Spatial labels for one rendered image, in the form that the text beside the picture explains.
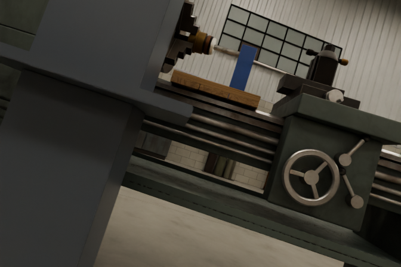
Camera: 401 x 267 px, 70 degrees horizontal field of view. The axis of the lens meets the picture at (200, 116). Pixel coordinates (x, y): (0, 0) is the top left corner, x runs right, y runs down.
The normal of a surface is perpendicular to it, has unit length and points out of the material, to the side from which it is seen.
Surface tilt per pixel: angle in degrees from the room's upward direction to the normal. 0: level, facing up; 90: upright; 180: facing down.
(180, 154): 90
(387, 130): 90
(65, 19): 90
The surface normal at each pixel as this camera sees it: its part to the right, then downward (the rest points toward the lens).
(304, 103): -0.04, -0.11
